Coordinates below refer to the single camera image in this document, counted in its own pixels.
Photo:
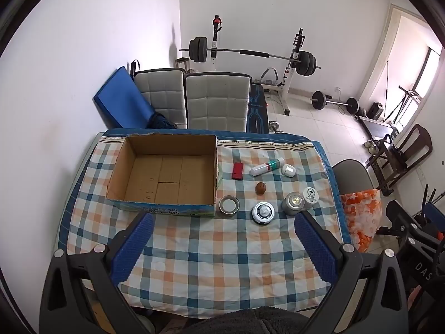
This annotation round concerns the small wooden stool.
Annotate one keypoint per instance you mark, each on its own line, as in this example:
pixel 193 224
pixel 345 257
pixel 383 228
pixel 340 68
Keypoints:
pixel 182 64

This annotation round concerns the dark blue bag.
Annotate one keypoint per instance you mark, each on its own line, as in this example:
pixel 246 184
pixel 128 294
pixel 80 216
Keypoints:
pixel 161 121

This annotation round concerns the small white round jar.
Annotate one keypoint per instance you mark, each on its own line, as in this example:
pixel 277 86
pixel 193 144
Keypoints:
pixel 310 195

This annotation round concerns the white tube with green label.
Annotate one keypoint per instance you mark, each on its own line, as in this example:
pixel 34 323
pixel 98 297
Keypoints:
pixel 264 169

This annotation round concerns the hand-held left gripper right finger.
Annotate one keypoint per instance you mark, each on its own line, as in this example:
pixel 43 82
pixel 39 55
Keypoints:
pixel 316 247

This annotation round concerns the blue foam mat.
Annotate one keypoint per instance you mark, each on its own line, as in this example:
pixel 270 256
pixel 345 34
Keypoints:
pixel 121 97

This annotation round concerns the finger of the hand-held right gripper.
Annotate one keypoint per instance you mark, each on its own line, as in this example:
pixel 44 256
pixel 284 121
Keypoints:
pixel 399 215
pixel 434 213

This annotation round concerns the black exercise mat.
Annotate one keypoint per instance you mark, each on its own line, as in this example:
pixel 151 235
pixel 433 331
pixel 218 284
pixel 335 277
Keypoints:
pixel 258 111

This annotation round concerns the cardboard box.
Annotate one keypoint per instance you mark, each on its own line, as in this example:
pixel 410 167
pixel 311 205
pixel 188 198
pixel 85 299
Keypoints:
pixel 167 177

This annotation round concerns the small white bottle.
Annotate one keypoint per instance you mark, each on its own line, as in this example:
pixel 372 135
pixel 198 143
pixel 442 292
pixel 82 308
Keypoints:
pixel 288 170

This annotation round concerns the brown walnut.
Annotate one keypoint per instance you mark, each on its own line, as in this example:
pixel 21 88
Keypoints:
pixel 261 188

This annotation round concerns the long barbell with black plates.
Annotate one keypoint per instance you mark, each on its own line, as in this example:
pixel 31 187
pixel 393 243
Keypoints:
pixel 200 48

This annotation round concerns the round white and black compact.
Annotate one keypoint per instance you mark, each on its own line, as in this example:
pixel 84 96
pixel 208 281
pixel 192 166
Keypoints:
pixel 262 213

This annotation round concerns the small dumbbell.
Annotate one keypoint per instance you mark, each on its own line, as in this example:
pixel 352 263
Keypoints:
pixel 274 127

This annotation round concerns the short barbell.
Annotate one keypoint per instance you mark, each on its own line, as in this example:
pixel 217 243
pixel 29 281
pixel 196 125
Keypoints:
pixel 318 100

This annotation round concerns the orange and white bag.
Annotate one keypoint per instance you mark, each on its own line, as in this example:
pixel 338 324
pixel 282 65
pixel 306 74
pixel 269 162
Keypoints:
pixel 361 215

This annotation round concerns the white padded chair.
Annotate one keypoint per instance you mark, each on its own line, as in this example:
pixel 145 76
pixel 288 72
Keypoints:
pixel 160 94
pixel 217 102

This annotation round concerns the person's dark grey clothing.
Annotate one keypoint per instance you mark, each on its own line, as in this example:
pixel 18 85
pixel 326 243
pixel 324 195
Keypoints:
pixel 243 322

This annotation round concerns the small red box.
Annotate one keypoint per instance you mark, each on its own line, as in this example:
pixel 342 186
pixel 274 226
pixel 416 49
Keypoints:
pixel 237 171

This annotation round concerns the dark wooden chair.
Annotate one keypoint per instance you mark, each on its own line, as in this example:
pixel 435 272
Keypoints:
pixel 422 146

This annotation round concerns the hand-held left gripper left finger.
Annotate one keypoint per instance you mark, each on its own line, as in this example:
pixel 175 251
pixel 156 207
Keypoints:
pixel 134 247

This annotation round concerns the white barbell rack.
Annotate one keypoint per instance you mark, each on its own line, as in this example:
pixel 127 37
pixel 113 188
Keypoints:
pixel 286 87

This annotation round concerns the silver round jar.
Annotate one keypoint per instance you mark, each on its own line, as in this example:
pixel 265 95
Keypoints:
pixel 292 204

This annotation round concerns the grey round chair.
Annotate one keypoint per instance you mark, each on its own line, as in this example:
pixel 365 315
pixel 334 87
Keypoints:
pixel 351 177

